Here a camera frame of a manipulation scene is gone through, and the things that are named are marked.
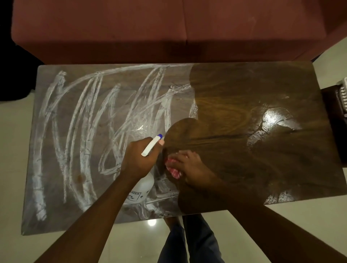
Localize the person's left hand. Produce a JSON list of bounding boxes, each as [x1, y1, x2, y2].
[[120, 137, 165, 182]]

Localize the person's right hand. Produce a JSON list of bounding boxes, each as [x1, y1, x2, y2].
[[165, 150, 218, 191]]

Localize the pink cleaning cloth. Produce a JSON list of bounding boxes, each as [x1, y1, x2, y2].
[[165, 158, 183, 180]]

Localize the white spray bottle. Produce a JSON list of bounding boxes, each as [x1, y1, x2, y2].
[[123, 134, 163, 205]]

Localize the person's right forearm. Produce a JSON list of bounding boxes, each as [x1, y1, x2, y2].
[[207, 179, 347, 263]]

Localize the person's left forearm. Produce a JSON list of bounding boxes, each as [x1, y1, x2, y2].
[[35, 175, 142, 263]]

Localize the person's blue jeans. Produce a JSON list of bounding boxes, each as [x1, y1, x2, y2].
[[157, 214, 225, 263]]

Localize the red fabric sofa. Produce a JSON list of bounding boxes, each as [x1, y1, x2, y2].
[[11, 0, 347, 65]]

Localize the dark wooden side table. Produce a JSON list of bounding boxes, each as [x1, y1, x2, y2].
[[321, 85, 347, 169]]

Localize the silver metal object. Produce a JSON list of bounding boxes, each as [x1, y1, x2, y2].
[[336, 77, 347, 117]]

